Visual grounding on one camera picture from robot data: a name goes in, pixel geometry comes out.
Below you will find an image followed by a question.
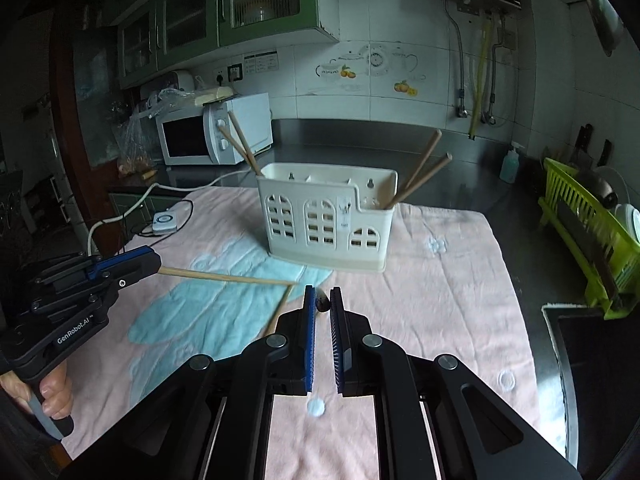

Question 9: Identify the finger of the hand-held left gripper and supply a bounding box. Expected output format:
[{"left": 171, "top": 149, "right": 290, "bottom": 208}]
[
  {"left": 97, "top": 257, "right": 163, "bottom": 294},
  {"left": 87, "top": 245, "right": 157, "bottom": 281}
]

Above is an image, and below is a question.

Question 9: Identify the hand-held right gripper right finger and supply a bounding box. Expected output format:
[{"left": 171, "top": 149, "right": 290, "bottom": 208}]
[{"left": 329, "top": 286, "right": 583, "bottom": 480}]

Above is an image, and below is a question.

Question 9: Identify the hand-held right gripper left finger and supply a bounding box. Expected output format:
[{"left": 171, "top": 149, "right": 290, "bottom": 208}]
[{"left": 60, "top": 285, "right": 318, "bottom": 480}]

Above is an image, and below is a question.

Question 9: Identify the cream plastic utensil holder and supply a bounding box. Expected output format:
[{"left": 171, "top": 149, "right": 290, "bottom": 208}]
[{"left": 256, "top": 162, "right": 398, "bottom": 275}]

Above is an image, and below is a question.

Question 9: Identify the person's left hand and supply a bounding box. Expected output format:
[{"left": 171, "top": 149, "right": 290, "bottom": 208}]
[{"left": 0, "top": 362, "right": 74, "bottom": 421}]

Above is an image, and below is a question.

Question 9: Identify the small white blue device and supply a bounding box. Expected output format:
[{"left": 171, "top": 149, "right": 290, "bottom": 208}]
[{"left": 151, "top": 211, "right": 180, "bottom": 235}]

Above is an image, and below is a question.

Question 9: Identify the pink printed towel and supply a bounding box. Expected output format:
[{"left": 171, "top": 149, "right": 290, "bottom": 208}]
[{"left": 62, "top": 187, "right": 543, "bottom": 480}]

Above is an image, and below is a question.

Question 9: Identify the clear plastic bag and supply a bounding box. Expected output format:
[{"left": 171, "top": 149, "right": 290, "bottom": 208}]
[{"left": 114, "top": 87, "right": 196, "bottom": 179}]

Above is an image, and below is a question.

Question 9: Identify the white microwave oven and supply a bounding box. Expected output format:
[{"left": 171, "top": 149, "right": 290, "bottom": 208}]
[{"left": 156, "top": 92, "right": 273, "bottom": 167}]

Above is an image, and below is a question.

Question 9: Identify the white kitchen appliance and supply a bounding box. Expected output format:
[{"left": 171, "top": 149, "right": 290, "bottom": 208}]
[{"left": 140, "top": 71, "right": 195, "bottom": 106}]

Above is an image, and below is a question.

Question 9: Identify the cream flat tray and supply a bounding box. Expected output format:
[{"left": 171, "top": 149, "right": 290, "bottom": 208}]
[{"left": 192, "top": 86, "right": 236, "bottom": 107}]

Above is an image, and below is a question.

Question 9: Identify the clear soap dispenser bottle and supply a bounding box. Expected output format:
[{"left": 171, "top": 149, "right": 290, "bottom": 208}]
[{"left": 499, "top": 142, "right": 522, "bottom": 184}]

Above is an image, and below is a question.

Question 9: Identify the white label sticker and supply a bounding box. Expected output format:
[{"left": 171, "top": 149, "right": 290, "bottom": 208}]
[{"left": 243, "top": 49, "right": 280, "bottom": 74}]

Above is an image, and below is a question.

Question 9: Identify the steel sink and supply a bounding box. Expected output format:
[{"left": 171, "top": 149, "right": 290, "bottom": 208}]
[{"left": 542, "top": 302, "right": 640, "bottom": 480}]

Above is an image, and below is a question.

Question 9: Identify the dark cleaver knife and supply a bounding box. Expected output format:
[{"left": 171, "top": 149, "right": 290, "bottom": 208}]
[{"left": 556, "top": 194, "right": 622, "bottom": 311}]

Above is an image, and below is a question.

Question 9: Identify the green plastic dish rack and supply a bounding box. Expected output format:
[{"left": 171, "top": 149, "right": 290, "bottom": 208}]
[{"left": 537, "top": 157, "right": 640, "bottom": 321}]

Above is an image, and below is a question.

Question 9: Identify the white bowl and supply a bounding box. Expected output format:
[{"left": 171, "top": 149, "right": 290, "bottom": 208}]
[{"left": 612, "top": 202, "right": 640, "bottom": 247}]

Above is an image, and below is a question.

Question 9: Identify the white plate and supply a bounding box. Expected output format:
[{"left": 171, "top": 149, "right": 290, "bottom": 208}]
[{"left": 592, "top": 166, "right": 631, "bottom": 207}]

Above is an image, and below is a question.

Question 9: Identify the metal pot lid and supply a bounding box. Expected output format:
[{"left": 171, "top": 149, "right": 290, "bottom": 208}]
[{"left": 572, "top": 0, "right": 626, "bottom": 57}]

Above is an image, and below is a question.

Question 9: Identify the white power cable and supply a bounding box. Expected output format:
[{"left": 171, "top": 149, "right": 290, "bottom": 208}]
[{"left": 87, "top": 169, "right": 261, "bottom": 256}]

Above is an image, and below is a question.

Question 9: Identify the black cable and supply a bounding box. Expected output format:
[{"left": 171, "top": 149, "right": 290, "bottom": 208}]
[{"left": 132, "top": 199, "right": 195, "bottom": 237}]

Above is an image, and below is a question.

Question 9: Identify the green wall cabinet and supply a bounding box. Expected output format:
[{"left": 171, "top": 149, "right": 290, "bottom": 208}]
[{"left": 107, "top": 0, "right": 341, "bottom": 90}]

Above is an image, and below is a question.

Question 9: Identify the fruit wall sticker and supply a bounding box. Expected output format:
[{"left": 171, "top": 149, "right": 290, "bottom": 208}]
[{"left": 315, "top": 43, "right": 419, "bottom": 97}]

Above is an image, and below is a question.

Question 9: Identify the braided metal hose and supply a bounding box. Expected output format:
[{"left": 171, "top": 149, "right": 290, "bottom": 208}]
[{"left": 444, "top": 7, "right": 469, "bottom": 119}]

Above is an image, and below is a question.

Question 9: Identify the grey water hose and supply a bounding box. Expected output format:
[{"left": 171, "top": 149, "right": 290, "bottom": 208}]
[{"left": 481, "top": 15, "right": 506, "bottom": 124}]

